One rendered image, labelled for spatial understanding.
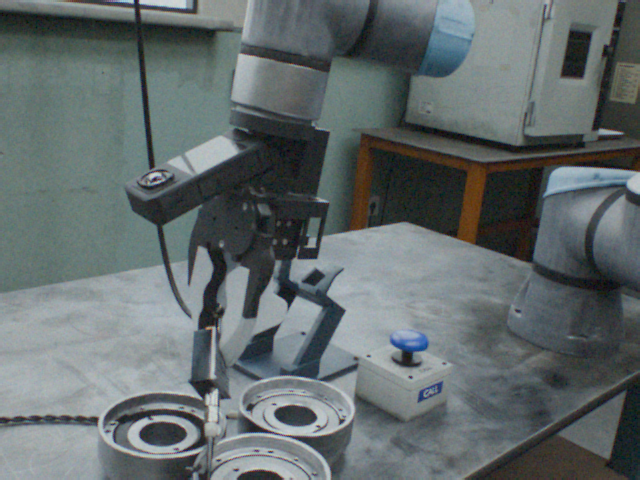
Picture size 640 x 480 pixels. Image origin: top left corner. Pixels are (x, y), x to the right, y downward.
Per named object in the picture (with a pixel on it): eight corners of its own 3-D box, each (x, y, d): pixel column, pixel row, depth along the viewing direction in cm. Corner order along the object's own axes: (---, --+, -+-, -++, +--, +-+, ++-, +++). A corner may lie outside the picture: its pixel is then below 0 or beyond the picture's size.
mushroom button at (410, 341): (406, 390, 75) (413, 345, 73) (377, 374, 77) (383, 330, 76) (430, 380, 77) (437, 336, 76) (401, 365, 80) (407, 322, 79)
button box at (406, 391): (406, 423, 73) (412, 379, 72) (354, 394, 78) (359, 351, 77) (453, 400, 79) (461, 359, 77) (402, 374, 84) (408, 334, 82)
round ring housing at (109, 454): (69, 474, 60) (69, 429, 59) (149, 418, 69) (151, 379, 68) (176, 519, 56) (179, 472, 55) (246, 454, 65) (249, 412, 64)
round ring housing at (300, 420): (354, 423, 72) (359, 385, 71) (343, 486, 62) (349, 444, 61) (249, 406, 73) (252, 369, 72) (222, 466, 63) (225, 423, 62)
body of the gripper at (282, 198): (318, 268, 64) (347, 131, 62) (242, 270, 58) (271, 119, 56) (263, 243, 70) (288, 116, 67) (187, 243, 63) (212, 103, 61)
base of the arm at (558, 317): (541, 304, 111) (554, 241, 108) (641, 341, 101) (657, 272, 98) (486, 325, 101) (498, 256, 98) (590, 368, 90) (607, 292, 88)
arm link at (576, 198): (582, 249, 106) (602, 156, 102) (655, 282, 94) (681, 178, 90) (513, 251, 101) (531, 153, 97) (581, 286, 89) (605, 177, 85)
